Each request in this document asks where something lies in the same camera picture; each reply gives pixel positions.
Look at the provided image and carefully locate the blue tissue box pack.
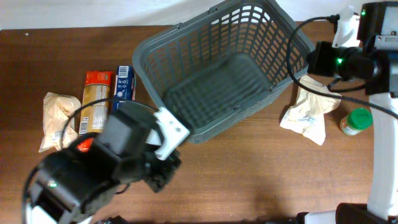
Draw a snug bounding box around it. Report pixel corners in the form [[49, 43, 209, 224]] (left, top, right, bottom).
[[114, 65, 136, 100]]

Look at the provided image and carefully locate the orange pasta package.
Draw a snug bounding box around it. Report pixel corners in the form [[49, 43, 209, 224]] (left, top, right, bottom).
[[78, 71, 114, 137]]

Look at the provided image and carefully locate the grey plastic laundry basket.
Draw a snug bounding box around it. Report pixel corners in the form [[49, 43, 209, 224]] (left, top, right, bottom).
[[132, 0, 315, 144]]

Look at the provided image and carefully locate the beige snack bag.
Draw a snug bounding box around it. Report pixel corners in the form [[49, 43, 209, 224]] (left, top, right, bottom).
[[39, 92, 81, 152]]

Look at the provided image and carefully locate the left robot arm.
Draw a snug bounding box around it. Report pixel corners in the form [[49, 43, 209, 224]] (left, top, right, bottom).
[[21, 101, 190, 223]]

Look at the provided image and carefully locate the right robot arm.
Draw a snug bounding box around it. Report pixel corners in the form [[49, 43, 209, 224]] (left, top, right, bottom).
[[307, 1, 397, 223]]

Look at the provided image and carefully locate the cream paper pouch right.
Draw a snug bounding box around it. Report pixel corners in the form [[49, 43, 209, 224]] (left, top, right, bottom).
[[280, 87, 341, 146]]

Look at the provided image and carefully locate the green lid spice jar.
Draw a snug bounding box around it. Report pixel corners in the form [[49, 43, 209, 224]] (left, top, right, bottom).
[[340, 108, 373, 136]]

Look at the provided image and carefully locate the left black cable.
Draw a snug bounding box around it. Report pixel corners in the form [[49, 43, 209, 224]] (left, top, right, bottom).
[[60, 98, 159, 150]]

